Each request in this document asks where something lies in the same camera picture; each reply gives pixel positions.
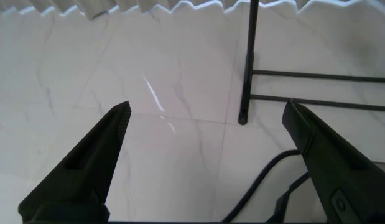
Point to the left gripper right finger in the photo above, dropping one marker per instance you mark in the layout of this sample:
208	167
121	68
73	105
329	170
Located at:
344	177

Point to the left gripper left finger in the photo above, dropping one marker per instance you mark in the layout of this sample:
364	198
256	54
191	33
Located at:
80	177

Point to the black clothes rack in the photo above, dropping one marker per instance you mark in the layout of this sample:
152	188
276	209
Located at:
249	62

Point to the white curtain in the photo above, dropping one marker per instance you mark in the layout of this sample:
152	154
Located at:
92	7

